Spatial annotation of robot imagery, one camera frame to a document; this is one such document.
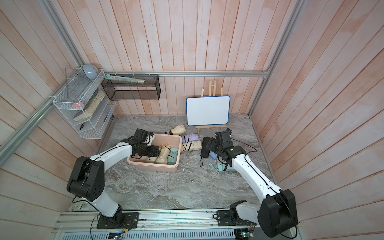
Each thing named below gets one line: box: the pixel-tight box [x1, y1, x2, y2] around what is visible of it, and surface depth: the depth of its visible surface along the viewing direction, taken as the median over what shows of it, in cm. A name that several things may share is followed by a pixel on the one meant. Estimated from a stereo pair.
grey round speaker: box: [82, 63, 99, 80], surface depth 84 cm
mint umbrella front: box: [167, 147, 178, 165], surface depth 95 cm
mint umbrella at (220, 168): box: [208, 163, 235, 173], surface depth 91 cm
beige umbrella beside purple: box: [182, 140, 202, 152], surface depth 100 cm
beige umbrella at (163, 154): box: [154, 143, 171, 165], surface depth 94 cm
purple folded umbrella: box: [181, 133, 200, 144], surface depth 105 cm
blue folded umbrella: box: [209, 151, 218, 160], surface depth 97 cm
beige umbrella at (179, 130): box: [164, 124, 186, 136], surface depth 109 cm
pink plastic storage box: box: [127, 133, 182, 174], surface depth 92 cm
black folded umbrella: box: [199, 137, 211, 168], surface depth 98 cm
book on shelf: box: [73, 89, 106, 122], surface depth 83 cm
